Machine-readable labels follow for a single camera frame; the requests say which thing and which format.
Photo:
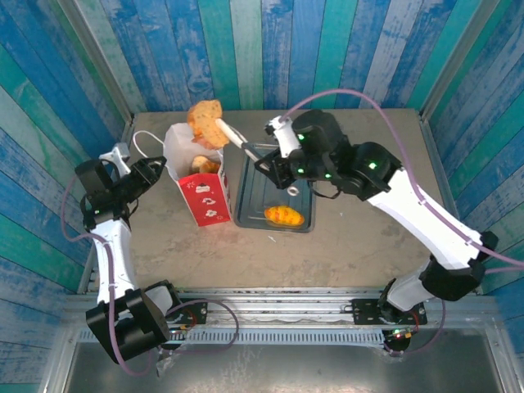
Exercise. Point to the fake seeded sandwich bread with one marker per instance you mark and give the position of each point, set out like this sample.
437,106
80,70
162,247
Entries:
204,118

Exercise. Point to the white red paper bag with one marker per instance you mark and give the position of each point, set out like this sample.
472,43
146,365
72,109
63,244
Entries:
204,204

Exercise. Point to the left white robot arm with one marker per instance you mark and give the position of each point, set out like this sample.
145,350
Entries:
112,262

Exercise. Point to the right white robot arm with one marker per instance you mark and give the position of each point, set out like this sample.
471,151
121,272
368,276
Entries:
425,223

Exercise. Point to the yellow fake croissant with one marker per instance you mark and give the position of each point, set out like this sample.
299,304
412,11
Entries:
284,216

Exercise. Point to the metal baking tray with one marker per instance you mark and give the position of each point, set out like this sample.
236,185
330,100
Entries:
254,204

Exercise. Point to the steel sheet panel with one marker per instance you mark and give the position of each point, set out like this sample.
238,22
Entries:
286,368

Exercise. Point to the metal frame post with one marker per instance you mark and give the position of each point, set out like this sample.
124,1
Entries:
96,57
458,57

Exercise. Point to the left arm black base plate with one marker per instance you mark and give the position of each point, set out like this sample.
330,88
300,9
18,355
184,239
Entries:
198,313

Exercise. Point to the aluminium mounting rail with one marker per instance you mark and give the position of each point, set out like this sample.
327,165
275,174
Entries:
286,305

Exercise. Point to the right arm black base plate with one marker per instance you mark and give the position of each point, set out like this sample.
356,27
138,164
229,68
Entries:
366,311

